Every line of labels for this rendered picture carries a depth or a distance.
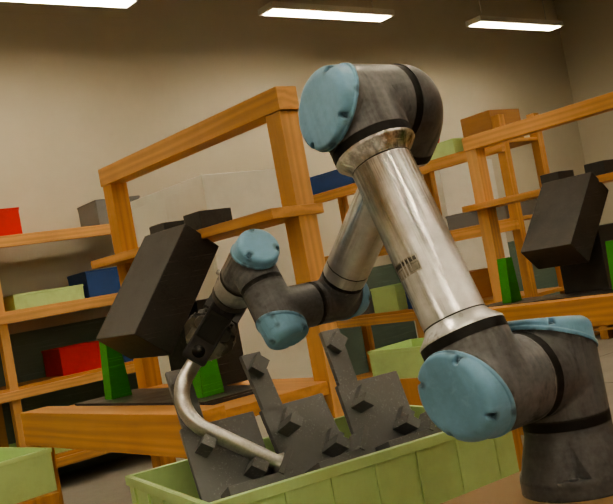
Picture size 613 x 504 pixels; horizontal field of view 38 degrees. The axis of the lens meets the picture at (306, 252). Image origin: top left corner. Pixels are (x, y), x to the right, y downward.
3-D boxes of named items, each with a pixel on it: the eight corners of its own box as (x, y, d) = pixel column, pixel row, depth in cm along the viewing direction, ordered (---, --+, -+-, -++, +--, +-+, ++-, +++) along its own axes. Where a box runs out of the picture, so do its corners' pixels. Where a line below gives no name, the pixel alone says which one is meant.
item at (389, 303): (551, 410, 654) (493, 105, 660) (332, 409, 846) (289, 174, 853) (593, 393, 688) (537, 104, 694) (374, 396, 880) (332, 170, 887)
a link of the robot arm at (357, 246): (438, 49, 136) (332, 289, 164) (385, 48, 130) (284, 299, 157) (488, 89, 130) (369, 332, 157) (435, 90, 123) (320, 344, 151)
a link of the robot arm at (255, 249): (250, 271, 143) (229, 228, 146) (231, 306, 151) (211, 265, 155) (292, 261, 147) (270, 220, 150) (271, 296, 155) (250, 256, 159)
